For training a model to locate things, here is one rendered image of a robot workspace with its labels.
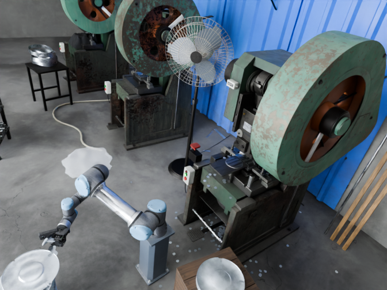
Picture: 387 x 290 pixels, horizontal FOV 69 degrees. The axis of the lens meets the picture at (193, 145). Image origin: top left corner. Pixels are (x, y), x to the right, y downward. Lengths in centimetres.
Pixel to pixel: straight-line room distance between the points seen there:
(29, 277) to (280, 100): 163
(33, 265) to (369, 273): 247
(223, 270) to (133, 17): 209
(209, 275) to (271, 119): 102
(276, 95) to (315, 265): 170
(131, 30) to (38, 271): 194
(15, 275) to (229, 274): 123
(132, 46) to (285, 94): 173
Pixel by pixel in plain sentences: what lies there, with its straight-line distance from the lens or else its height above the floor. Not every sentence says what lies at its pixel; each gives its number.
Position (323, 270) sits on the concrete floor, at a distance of 267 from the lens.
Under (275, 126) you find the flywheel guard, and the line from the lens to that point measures 130.
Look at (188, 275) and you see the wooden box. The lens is 187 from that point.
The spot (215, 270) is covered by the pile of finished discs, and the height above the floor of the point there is 38.
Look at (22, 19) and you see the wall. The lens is 786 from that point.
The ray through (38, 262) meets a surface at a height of 35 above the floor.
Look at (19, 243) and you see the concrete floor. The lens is 261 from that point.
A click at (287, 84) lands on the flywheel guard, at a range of 130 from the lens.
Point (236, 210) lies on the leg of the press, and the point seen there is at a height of 62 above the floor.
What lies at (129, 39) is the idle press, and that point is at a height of 129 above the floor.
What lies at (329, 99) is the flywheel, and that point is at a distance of 163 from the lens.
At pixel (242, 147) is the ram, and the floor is 94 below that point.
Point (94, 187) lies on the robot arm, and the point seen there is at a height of 80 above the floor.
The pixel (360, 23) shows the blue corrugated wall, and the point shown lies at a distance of 279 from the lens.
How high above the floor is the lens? 193
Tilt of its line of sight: 33 degrees down
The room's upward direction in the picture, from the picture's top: 8 degrees clockwise
